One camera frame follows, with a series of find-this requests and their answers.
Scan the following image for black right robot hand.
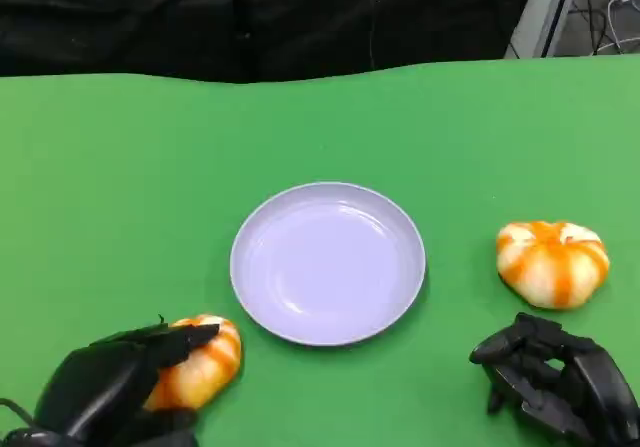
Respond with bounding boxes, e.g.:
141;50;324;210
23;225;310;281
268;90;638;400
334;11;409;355
468;311;640;447

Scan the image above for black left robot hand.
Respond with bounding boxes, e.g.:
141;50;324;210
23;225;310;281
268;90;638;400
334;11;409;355
32;316;221;447

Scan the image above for orange and white bread roll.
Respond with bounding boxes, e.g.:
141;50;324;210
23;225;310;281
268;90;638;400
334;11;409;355
142;313;244;413
495;220;611;311

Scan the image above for green table cloth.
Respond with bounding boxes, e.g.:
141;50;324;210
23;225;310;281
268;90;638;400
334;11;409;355
0;52;640;447

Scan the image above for lilac plate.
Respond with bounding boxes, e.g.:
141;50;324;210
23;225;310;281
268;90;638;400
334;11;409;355
229;181;428;348

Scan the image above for black backdrop curtain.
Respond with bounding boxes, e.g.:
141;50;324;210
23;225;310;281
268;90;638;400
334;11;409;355
0;0;544;84

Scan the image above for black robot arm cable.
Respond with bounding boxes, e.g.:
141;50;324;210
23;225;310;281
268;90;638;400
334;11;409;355
0;397;39;431

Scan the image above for black floor cables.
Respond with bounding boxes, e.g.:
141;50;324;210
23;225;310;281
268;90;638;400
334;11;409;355
569;0;619;56

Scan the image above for grey metal frame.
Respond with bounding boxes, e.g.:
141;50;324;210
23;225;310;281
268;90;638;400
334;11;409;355
503;0;586;60

